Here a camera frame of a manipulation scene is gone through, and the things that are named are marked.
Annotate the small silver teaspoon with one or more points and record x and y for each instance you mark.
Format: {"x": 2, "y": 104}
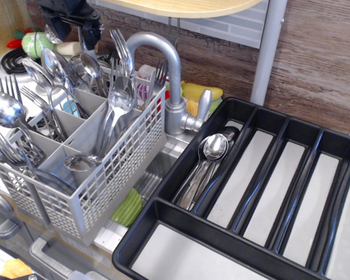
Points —
{"x": 91, "y": 66}

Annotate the black cutlery tray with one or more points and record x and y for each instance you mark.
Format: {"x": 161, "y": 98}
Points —
{"x": 278, "y": 206}

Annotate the black stove burner coil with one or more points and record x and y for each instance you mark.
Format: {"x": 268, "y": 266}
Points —
{"x": 11, "y": 63}

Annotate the small metal strainer ladle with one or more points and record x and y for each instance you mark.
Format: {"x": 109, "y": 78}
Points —
{"x": 51, "y": 35}

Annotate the yellow toy fruit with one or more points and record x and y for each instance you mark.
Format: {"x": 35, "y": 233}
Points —
{"x": 194, "y": 91}

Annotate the top spoon in tray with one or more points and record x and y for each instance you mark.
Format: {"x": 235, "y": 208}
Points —
{"x": 211, "y": 149}

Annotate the wooden round shelf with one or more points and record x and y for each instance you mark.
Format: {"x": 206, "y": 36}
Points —
{"x": 187, "y": 8}

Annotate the fork right basket edge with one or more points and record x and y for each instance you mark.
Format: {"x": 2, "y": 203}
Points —
{"x": 157, "y": 80}

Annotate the large spoon centre basket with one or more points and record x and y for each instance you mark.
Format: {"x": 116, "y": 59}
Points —
{"x": 119, "y": 103}

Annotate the silver spoon back left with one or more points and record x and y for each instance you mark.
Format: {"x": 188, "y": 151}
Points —
{"x": 39, "y": 75}

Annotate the fork far left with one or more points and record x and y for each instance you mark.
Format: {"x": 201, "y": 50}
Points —
{"x": 10, "y": 86}

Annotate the tall silver fork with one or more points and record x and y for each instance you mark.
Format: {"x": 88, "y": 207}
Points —
{"x": 123, "y": 52}

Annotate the large silver spoon left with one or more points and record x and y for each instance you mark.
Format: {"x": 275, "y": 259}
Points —
{"x": 13, "y": 115}

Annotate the green toy cabbage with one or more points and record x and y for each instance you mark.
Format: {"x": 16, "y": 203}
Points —
{"x": 33, "y": 43}

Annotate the grey plastic cutlery basket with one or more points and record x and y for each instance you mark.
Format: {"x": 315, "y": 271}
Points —
{"x": 99, "y": 191}

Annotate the grey metal pole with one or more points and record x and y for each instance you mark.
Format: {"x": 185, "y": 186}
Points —
{"x": 270, "y": 37}

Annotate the spoon lying front basket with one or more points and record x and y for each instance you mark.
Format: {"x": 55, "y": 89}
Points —
{"x": 82, "y": 162}

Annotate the green toy vegetable in sink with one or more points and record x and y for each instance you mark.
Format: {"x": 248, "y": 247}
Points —
{"x": 129, "y": 209}

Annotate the red toy pepper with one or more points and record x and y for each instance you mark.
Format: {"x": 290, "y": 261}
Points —
{"x": 18, "y": 36}

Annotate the fork cluster front left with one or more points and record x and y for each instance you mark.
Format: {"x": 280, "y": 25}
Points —
{"x": 22, "y": 154}

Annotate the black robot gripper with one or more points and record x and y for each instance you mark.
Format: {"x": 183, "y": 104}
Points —
{"x": 58, "y": 14}

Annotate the silver sink faucet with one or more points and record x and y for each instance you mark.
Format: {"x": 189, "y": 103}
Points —
{"x": 176, "y": 118}

